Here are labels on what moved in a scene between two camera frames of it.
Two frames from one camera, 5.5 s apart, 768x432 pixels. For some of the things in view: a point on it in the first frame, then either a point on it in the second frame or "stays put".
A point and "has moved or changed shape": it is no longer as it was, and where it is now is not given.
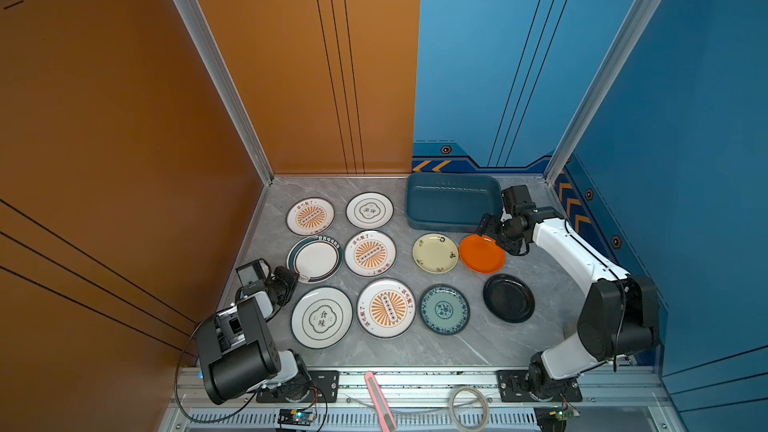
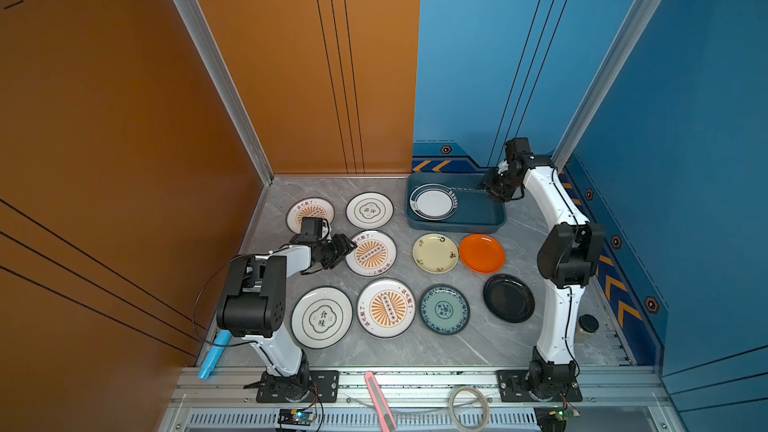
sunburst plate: [370, 253] stays put
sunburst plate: [310, 216] stays put
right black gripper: [489, 231] to [488, 181]
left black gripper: [289, 279] to [342, 247]
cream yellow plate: [435, 252] stays put
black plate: [508, 298] stays put
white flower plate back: [370, 210] stays put
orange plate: [481, 254] stays put
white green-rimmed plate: [315, 258] has moved or changed shape
